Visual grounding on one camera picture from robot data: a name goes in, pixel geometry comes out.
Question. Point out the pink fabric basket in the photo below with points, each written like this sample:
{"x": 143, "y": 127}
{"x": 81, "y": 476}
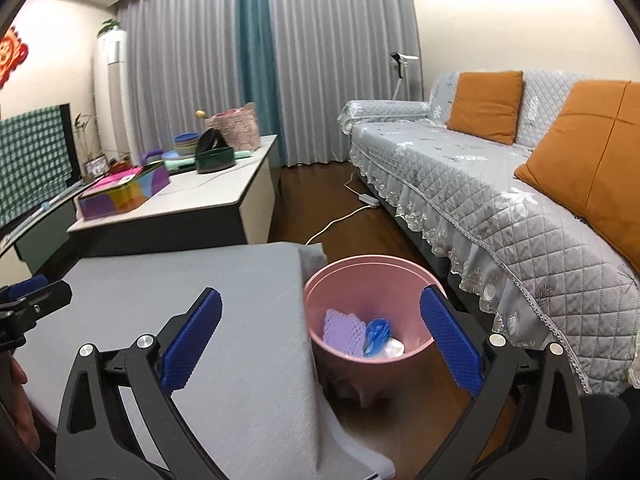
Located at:
{"x": 238, "y": 126}

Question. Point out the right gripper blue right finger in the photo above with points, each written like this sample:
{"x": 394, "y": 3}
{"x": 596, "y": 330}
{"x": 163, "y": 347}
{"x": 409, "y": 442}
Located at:
{"x": 454, "y": 345}

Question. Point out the purple cup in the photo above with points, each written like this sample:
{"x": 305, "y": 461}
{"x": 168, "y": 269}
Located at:
{"x": 152, "y": 156}

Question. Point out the blue plastic glove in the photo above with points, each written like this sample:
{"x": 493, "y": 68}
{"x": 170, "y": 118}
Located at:
{"x": 378, "y": 332}

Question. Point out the green checkered cloth television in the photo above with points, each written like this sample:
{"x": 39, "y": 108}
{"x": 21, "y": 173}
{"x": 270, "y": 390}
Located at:
{"x": 38, "y": 161}

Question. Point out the potted plant on conditioner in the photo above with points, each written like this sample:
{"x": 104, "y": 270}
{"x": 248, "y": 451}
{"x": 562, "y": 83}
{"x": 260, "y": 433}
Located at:
{"x": 108, "y": 26}

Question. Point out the grey pleated curtain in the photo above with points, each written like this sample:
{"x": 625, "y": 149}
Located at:
{"x": 182, "y": 57}

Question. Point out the orange cushion near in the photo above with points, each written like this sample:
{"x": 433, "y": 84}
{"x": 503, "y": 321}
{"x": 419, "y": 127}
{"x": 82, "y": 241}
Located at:
{"x": 588, "y": 161}

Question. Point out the teal curtain strip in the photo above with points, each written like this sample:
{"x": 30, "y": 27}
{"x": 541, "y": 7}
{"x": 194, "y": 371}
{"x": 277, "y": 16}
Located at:
{"x": 258, "y": 67}

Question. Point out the white standing air conditioner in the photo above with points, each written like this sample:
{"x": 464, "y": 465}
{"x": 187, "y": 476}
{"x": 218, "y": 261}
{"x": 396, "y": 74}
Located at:
{"x": 112, "y": 101}

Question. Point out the person's left hand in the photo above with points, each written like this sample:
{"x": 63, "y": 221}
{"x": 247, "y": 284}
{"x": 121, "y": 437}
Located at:
{"x": 21, "y": 413}

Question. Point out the pink plastic trash bin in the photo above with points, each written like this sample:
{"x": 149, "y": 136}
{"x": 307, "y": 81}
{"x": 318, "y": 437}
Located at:
{"x": 362, "y": 289}

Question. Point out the mint green flat object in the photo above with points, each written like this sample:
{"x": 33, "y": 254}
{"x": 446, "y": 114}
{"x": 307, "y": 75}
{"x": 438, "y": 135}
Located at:
{"x": 177, "y": 164}

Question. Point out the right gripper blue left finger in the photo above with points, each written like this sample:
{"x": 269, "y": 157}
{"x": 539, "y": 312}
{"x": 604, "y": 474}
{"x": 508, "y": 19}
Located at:
{"x": 184, "y": 338}

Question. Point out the red wall decoration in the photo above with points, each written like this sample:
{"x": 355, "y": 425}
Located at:
{"x": 13, "y": 53}

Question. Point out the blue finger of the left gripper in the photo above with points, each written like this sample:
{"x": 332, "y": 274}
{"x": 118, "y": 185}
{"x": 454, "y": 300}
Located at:
{"x": 10, "y": 293}

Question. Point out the cream tissue paper package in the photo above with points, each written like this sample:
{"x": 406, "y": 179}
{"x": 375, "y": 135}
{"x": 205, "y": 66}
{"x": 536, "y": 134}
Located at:
{"x": 393, "y": 348}

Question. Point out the dark green round basket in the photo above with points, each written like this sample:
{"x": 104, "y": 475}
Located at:
{"x": 213, "y": 153}

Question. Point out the orange cushion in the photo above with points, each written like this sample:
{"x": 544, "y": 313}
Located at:
{"x": 487, "y": 105}
{"x": 588, "y": 161}

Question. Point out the purple foam net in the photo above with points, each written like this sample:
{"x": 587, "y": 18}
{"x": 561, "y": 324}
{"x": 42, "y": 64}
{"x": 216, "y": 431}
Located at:
{"x": 344, "y": 333}

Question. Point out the colourful rectangular box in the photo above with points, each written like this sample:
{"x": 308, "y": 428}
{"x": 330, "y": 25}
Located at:
{"x": 123, "y": 192}

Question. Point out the grey cloth covered table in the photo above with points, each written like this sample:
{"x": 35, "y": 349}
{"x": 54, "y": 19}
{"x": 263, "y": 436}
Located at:
{"x": 252, "y": 408}

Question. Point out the grey quilted sofa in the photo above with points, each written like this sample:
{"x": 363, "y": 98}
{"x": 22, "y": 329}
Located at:
{"x": 541, "y": 273}

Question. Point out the orange cushion far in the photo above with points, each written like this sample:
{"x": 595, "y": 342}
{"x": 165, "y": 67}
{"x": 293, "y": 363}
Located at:
{"x": 487, "y": 105}

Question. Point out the small photo frame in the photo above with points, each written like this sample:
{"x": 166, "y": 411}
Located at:
{"x": 96, "y": 168}

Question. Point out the white coffee table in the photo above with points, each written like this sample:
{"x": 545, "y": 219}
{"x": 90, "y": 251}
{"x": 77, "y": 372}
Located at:
{"x": 195, "y": 211}

